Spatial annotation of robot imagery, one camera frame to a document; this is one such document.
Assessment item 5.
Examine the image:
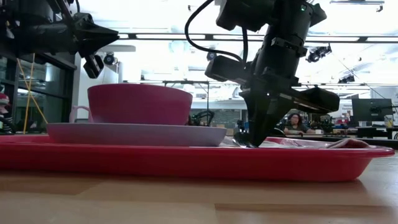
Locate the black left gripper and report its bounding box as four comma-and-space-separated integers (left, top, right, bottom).
30, 12, 120, 79

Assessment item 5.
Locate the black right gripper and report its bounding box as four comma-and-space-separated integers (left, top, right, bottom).
205, 55, 340, 147

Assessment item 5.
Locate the fork with teal handle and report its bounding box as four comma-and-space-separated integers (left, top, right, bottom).
233, 132, 251, 147

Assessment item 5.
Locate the pink plastic cup with handle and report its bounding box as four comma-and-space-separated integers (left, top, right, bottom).
68, 105, 94, 124

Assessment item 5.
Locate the magenta plastic bowl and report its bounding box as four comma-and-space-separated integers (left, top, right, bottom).
86, 83, 193, 126

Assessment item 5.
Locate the beige cloth napkin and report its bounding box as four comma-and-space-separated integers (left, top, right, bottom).
217, 138, 371, 149

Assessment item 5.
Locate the red plastic tray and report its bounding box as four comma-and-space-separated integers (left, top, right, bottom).
0, 135, 396, 183

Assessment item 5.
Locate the person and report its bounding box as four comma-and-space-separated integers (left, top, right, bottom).
0, 92, 16, 134
283, 112, 315, 136

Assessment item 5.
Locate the dark glass partition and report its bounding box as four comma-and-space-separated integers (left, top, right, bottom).
0, 52, 77, 135

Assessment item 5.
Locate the long ceiling light strip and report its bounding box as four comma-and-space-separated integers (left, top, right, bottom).
118, 32, 398, 44

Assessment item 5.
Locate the lilac plastic plate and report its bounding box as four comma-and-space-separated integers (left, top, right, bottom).
46, 123, 228, 147

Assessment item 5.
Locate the black computer monitor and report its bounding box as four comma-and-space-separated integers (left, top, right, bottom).
351, 98, 394, 122

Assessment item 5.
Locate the black background desk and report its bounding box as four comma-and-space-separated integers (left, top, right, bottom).
356, 126, 398, 140

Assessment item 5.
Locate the yellow cable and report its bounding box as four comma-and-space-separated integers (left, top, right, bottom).
15, 54, 48, 135

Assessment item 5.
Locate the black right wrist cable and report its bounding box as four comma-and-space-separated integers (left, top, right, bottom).
185, 0, 249, 63

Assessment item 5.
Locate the grey ceiling rail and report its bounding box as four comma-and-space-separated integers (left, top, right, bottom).
329, 0, 386, 13

